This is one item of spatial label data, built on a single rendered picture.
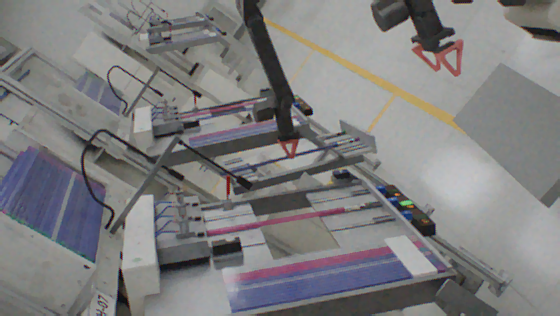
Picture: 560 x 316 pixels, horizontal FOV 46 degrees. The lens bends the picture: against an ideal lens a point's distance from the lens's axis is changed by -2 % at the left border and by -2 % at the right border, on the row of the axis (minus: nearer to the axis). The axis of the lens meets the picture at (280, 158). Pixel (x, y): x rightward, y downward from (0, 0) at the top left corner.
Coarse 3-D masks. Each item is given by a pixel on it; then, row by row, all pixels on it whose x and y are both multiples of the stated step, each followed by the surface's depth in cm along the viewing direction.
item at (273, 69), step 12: (252, 24) 185; (264, 24) 190; (252, 36) 192; (264, 36) 194; (264, 48) 198; (264, 60) 202; (276, 60) 204; (276, 72) 208; (276, 84) 212; (288, 84) 213; (276, 96) 215; (288, 96) 217
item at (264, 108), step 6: (258, 102) 221; (264, 102) 221; (270, 102) 221; (276, 102) 221; (282, 102) 217; (288, 102) 217; (252, 108) 223; (258, 108) 220; (264, 108) 220; (270, 108) 220; (276, 108) 220; (282, 108) 219; (288, 108) 220; (258, 114) 220; (264, 114) 221; (270, 114) 222; (258, 120) 221; (264, 120) 223
